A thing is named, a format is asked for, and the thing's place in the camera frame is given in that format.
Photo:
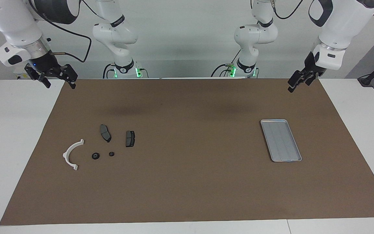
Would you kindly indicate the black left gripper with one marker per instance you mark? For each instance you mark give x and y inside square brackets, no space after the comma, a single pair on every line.
[312,66]

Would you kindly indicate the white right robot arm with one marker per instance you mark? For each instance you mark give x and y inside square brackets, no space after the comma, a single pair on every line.
[11,19]

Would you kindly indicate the short rectangular grey brake pad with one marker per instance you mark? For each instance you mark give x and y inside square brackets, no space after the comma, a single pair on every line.
[130,138]

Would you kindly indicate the long curved grey brake pad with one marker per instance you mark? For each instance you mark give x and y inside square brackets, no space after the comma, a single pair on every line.
[105,132]

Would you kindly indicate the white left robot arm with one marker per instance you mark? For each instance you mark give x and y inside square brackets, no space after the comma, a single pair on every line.
[346,22]

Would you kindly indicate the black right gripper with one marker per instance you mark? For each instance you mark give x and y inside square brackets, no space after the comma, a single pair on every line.
[45,65]

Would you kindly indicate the brown table mat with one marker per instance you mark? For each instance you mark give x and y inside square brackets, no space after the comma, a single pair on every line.
[187,182]

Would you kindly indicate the silver metal tray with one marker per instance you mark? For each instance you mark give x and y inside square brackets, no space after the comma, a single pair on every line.
[281,140]

